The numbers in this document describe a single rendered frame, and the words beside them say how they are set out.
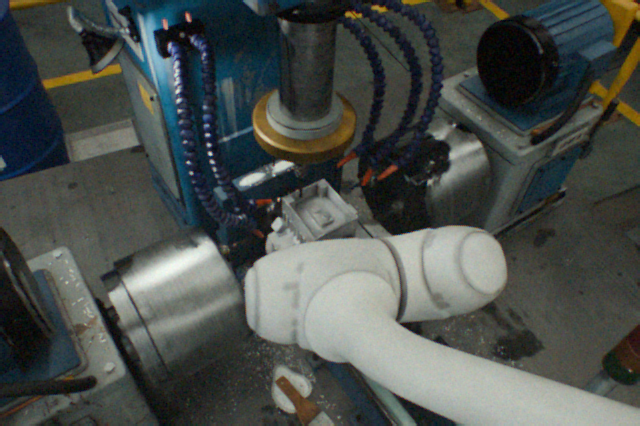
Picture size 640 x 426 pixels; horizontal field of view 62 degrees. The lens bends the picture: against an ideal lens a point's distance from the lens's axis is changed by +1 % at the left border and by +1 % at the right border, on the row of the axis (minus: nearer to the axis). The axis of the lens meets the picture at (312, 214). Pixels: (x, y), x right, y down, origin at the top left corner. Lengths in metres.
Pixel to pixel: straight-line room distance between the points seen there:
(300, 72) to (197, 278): 0.38
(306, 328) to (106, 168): 1.22
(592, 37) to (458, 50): 2.44
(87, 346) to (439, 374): 0.60
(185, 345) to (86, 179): 0.84
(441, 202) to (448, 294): 0.56
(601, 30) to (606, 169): 1.88
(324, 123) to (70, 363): 0.53
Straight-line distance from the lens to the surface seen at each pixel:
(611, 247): 1.63
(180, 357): 0.95
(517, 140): 1.24
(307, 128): 0.87
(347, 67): 3.40
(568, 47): 1.25
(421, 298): 0.60
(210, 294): 0.93
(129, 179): 1.62
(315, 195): 1.09
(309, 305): 0.53
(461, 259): 0.58
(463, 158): 1.18
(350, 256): 0.56
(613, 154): 3.27
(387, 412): 1.07
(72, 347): 0.90
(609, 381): 1.15
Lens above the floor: 1.92
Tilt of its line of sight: 50 degrees down
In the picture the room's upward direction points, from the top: 2 degrees clockwise
